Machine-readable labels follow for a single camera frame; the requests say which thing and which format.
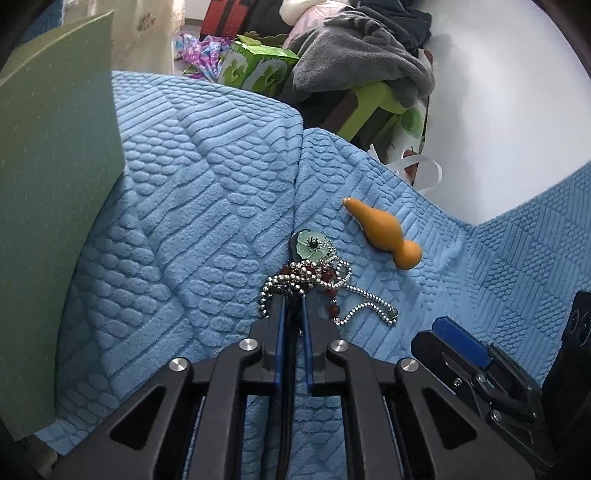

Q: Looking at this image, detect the orange gourd ornament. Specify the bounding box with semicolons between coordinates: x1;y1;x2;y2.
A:
342;197;423;271

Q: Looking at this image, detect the white printed shopping bag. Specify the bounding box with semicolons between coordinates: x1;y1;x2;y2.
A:
368;48;444;195

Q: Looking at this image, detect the cream embroidered cover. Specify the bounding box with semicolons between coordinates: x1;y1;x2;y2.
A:
64;0;185;75

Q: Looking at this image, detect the silver bead necklace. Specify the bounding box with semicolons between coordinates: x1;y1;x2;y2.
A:
257;257;400;328

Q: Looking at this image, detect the grey blanket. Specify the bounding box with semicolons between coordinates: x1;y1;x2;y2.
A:
280;8;436;107

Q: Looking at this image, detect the green flower hairpin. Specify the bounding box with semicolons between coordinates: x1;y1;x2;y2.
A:
288;229;338;264

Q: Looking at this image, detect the red suitcase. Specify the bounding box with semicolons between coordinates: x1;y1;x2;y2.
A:
200;0;256;37

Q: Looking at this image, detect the green cardboard box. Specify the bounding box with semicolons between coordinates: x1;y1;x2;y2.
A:
217;35;300;97

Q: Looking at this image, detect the green-rimmed white box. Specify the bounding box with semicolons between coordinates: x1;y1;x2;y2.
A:
0;12;124;440

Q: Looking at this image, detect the purple patterned cloth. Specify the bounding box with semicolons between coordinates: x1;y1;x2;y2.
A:
173;32;232;83

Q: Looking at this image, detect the green plastic stool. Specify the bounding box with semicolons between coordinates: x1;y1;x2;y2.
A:
321;82;408;150

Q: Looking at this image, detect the pink cream bedding pile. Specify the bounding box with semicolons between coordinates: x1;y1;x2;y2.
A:
280;0;351;48

